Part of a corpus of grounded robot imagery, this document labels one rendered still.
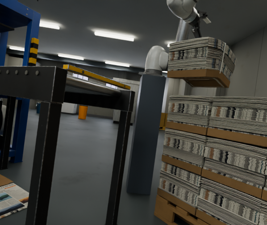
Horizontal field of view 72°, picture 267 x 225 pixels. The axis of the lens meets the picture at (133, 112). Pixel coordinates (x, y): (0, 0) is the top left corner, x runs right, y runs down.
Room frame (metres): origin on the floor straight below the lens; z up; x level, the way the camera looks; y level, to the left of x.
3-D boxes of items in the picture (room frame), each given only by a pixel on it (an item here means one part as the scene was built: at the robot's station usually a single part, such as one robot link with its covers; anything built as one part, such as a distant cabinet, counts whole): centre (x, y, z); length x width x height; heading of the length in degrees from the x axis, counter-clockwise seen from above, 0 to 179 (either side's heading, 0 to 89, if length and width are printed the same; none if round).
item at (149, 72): (1.63, -0.11, 1.03); 0.22 x 0.18 x 0.06; 94
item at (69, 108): (10.22, 3.63, 0.79); 0.80 x 0.68 x 1.58; 94
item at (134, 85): (8.79, 0.57, 0.99); 1.54 x 1.19 x 1.98; 6
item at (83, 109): (8.24, 2.26, 0.30); 0.39 x 0.38 x 0.61; 93
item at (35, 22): (1.90, 1.14, 0.78); 0.09 x 0.09 x 1.55; 61
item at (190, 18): (1.13, -0.26, 1.32); 0.09 x 0.06 x 0.09; 41
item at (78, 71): (0.83, 0.15, 0.81); 0.43 x 0.03 x 0.02; 151
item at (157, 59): (1.63, -0.14, 1.17); 0.18 x 0.16 x 0.22; 93
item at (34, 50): (1.87, 1.09, 1.05); 0.05 x 0.05 x 0.45; 61
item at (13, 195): (1.19, 0.75, 0.00); 0.37 x 0.28 x 0.01; 61
